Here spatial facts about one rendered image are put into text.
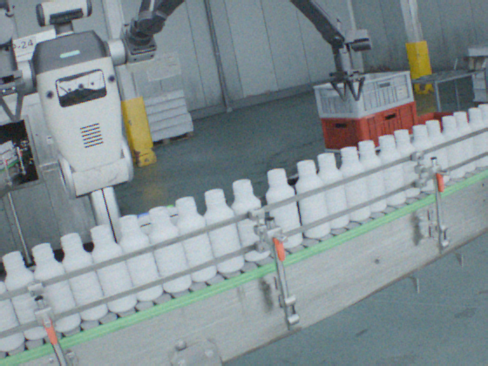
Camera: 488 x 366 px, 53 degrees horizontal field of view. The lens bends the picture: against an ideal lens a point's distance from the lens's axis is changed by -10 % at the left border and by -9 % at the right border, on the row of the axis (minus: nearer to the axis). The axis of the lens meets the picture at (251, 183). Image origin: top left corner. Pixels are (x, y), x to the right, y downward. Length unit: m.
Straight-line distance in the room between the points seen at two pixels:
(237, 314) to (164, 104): 9.63
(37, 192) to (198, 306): 3.81
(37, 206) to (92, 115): 3.29
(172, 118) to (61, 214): 6.22
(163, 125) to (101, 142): 9.05
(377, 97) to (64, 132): 2.46
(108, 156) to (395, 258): 0.84
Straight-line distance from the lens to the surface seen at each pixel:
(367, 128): 3.51
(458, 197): 1.44
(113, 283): 1.00
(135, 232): 1.01
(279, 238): 0.99
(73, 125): 1.54
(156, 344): 1.05
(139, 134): 8.73
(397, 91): 3.75
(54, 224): 4.81
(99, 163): 1.56
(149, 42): 1.66
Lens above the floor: 1.42
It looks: 14 degrees down
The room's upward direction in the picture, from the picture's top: 11 degrees counter-clockwise
